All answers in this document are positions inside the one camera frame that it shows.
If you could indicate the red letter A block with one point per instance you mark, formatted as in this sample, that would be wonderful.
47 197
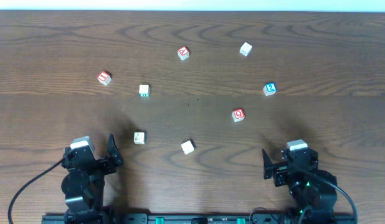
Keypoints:
183 53

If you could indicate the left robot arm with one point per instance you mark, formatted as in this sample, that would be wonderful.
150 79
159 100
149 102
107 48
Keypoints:
83 186

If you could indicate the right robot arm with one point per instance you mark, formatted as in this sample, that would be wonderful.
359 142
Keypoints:
313 190

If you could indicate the red letter Q block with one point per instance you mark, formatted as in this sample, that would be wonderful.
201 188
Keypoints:
238 115

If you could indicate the white block top right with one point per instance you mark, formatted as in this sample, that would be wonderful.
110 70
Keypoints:
245 49

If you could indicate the blue number 2 block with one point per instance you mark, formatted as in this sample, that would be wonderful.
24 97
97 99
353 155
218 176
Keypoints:
270 89

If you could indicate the white block picture face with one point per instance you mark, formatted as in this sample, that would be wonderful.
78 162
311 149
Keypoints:
139 138

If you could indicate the plain white tilted block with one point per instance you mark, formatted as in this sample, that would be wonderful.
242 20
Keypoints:
187 147

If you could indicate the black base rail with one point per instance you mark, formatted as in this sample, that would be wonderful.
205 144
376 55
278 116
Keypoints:
257 218

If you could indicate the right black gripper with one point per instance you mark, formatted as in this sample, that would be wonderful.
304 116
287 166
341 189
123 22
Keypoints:
280 168

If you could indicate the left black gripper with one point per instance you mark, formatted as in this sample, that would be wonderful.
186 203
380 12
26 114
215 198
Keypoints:
97 162

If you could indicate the white block green side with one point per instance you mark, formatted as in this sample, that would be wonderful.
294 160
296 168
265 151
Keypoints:
144 90

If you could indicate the red letter I block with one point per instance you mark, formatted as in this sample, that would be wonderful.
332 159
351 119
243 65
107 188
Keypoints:
104 77

